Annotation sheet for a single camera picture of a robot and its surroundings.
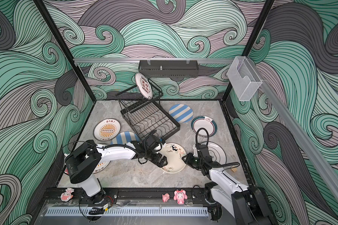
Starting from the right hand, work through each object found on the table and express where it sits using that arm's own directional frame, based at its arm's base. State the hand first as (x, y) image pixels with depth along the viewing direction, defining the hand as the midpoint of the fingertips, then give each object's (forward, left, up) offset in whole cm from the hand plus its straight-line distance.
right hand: (183, 158), depth 86 cm
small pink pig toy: (-21, +11, +2) cm, 24 cm away
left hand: (-1, +12, +1) cm, 13 cm away
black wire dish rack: (+33, +26, +1) cm, 42 cm away
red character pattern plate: (+40, +26, +25) cm, 54 cm away
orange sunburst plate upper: (+21, +54, 0) cm, 58 cm away
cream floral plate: (+4, +6, -1) cm, 7 cm away
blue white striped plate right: (+38, -2, -1) cm, 38 cm away
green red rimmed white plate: (+29, -18, 0) cm, 34 cm away
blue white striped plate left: (+15, +40, -1) cm, 43 cm away
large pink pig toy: (-21, +3, +3) cm, 21 cm away
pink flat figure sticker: (-21, +62, +3) cm, 66 cm away
